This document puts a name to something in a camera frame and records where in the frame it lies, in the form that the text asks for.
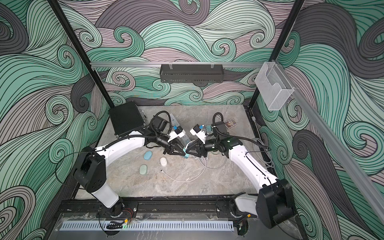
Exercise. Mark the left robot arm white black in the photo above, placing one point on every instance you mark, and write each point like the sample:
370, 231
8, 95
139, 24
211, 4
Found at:
90, 169

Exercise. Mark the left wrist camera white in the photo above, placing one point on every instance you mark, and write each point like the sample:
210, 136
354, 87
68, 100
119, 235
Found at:
176, 132

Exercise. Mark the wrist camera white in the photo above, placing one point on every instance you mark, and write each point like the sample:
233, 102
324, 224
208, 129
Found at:
176, 132
198, 131

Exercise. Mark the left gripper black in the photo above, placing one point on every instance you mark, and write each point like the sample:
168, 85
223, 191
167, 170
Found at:
172, 147

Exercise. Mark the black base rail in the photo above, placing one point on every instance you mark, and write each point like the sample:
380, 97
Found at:
221, 206

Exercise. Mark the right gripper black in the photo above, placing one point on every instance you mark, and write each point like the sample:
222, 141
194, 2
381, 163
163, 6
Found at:
201, 148

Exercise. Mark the small colourful card box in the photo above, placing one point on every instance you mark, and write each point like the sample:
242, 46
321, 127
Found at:
230, 123

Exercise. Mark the black metal box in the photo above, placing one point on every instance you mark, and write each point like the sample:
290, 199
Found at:
126, 118

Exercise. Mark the clear mesh wall bin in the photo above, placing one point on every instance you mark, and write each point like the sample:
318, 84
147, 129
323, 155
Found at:
273, 84

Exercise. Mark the green earbud case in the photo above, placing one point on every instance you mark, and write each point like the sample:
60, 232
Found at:
143, 169

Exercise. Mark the white earbud case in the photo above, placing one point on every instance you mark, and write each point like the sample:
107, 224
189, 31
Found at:
163, 161

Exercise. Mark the black wall shelf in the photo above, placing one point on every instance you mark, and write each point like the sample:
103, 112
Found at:
191, 73

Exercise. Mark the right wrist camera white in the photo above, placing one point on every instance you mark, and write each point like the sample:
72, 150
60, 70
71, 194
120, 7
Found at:
198, 131

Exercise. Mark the white slotted cable duct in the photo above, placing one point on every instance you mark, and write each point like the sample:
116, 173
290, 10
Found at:
149, 226

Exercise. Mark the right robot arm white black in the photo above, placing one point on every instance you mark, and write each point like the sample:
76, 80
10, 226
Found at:
266, 184

